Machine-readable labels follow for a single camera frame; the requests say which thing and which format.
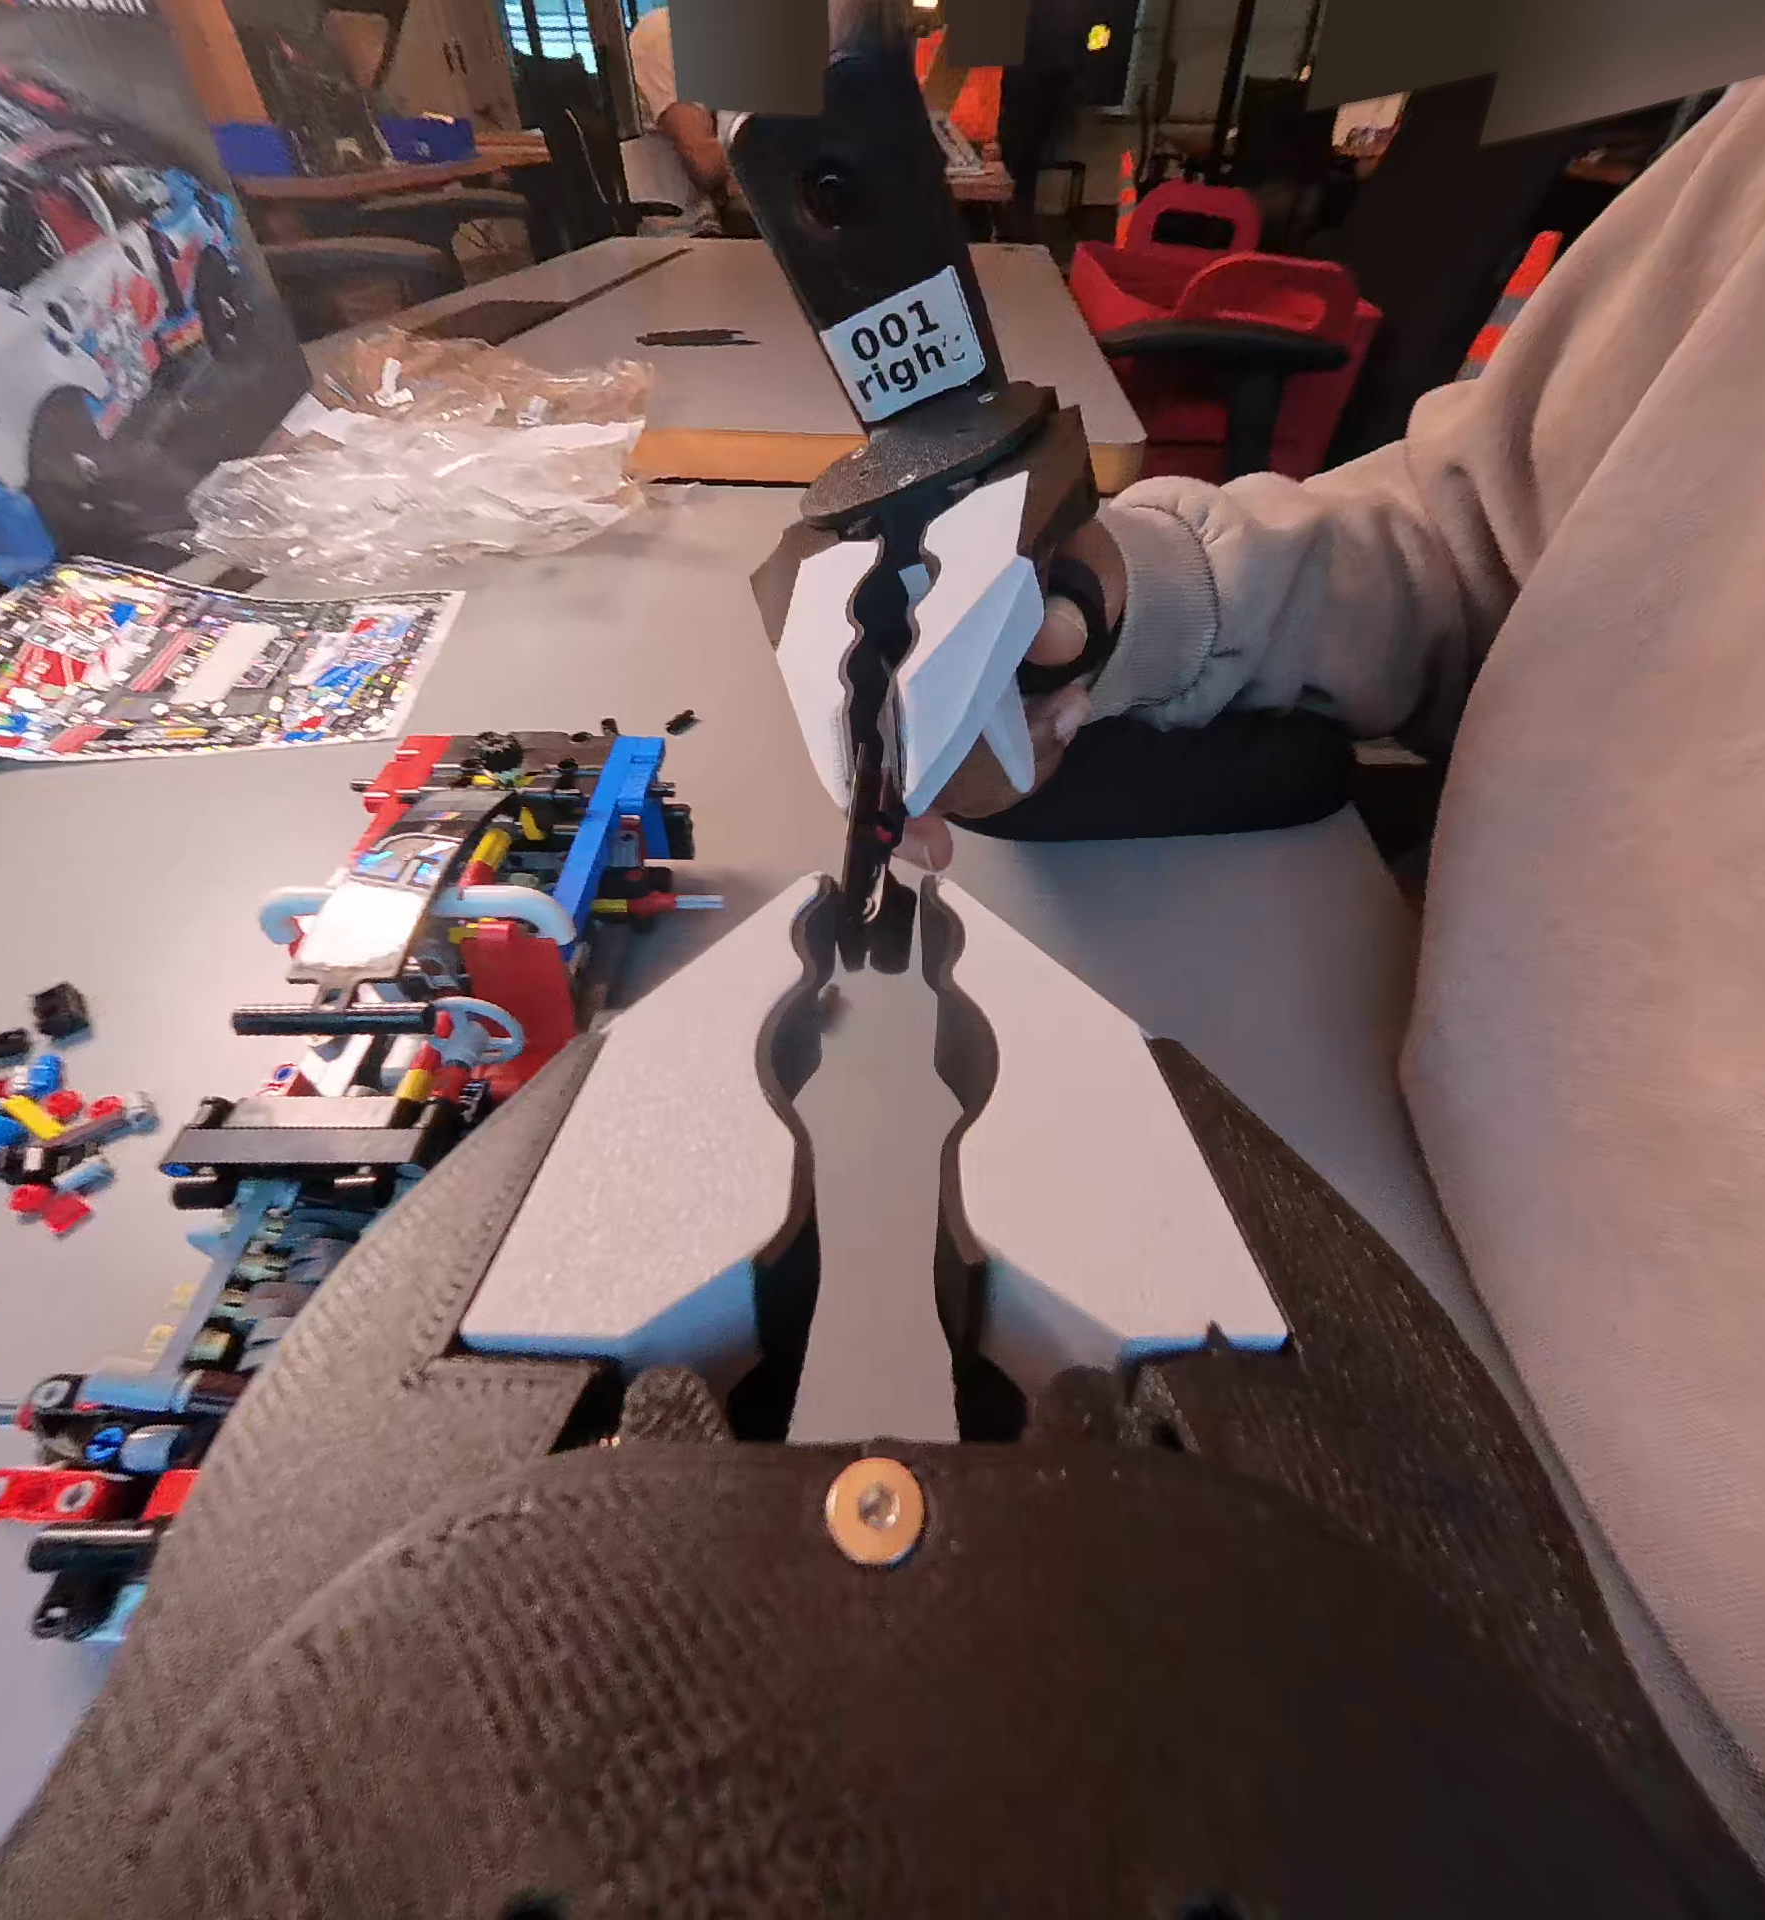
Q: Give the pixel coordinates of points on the black wrist rest pad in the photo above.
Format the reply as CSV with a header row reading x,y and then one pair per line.
x,y
1198,774

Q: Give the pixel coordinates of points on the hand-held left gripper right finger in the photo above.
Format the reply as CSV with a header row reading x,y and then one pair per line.
x,y
1106,1184

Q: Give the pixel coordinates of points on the black lego brick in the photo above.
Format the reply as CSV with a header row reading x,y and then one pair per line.
x,y
60,1008

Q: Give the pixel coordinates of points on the person's torso beige hoodie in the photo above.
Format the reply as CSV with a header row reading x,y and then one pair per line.
x,y
1648,1126

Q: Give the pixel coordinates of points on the partly built lego car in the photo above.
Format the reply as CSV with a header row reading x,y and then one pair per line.
x,y
417,976

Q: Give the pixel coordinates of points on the person's right forearm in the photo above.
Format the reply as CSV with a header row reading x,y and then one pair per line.
x,y
1319,584

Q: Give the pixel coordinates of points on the black lego subassembly red pin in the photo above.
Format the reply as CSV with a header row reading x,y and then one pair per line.
x,y
870,840

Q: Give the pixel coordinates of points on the holographic sticker sheet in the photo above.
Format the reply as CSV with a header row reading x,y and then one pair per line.
x,y
191,659

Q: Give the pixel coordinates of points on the clear plastic bags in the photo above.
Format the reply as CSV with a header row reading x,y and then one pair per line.
x,y
417,451

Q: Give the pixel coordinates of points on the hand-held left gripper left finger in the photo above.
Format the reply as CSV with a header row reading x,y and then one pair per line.
x,y
643,1184

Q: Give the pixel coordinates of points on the orange traffic cone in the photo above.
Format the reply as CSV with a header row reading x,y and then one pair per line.
x,y
1512,299
1125,197

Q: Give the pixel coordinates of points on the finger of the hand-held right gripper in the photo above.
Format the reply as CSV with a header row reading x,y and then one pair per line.
x,y
820,646
973,601

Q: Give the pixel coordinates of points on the blue storage bin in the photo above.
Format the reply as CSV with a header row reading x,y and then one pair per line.
x,y
254,152
426,140

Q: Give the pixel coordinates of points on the pile of mixed lego bricks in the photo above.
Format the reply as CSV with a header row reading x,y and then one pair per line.
x,y
12,1126

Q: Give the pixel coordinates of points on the person's right hand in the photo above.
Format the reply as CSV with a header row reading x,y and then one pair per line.
x,y
973,797

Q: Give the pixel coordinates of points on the lego set box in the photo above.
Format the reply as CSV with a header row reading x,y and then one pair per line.
x,y
57,299

